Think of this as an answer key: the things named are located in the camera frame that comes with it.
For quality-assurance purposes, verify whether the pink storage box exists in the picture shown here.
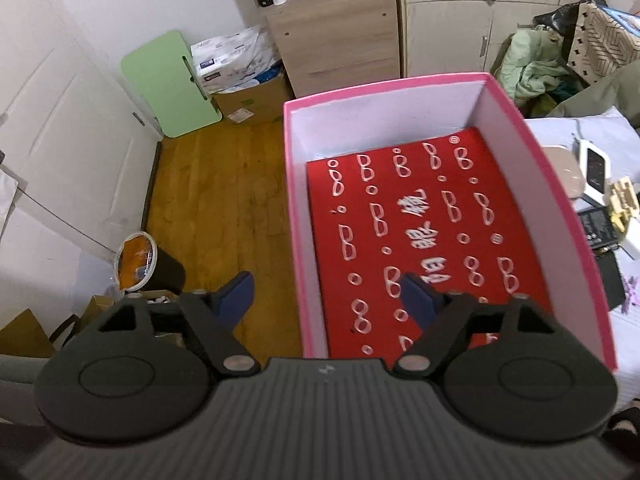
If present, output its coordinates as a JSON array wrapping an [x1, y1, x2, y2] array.
[[283, 73, 617, 368]]

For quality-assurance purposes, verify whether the rose gold square tin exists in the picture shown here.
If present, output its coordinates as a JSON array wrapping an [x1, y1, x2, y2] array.
[[542, 146, 586, 200]]

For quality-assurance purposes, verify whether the black power bank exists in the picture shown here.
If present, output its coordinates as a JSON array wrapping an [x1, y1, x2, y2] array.
[[596, 252, 626, 311]]

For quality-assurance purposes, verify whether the black phone battery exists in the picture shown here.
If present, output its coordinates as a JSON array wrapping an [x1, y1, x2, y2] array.
[[577, 207, 618, 252]]

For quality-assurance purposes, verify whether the purple starfish toy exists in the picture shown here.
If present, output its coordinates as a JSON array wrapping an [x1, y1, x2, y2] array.
[[622, 276, 640, 314]]

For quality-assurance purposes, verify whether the beige plastic clip holder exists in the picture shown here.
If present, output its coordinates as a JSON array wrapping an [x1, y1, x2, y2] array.
[[605, 176, 639, 234]]

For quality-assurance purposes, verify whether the black trash bin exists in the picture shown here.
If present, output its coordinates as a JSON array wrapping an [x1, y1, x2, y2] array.
[[114, 231, 186, 295]]

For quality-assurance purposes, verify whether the red glasses cloth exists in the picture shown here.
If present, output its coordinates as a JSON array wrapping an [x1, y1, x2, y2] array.
[[306, 128, 551, 362]]

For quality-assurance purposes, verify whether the cardboard box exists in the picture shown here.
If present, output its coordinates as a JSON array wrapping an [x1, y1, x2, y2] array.
[[213, 73, 294, 125]]

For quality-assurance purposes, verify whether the white door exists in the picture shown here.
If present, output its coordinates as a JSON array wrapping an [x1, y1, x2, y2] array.
[[1, 0, 158, 260]]

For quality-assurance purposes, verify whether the green folding board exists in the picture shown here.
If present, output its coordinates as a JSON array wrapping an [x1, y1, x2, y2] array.
[[120, 30, 222, 138]]

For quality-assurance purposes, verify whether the white paper pack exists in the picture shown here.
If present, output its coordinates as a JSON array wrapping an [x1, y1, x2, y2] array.
[[190, 25, 281, 96]]

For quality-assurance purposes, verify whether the wooden bookshelf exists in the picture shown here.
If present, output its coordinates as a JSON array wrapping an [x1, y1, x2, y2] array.
[[257, 0, 401, 98]]

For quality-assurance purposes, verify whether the wooden wardrobe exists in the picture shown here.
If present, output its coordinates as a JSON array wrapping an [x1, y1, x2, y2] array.
[[391, 0, 640, 79]]

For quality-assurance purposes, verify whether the patterned tote bag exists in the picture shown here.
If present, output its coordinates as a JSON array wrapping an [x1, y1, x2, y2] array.
[[567, 2, 640, 86]]

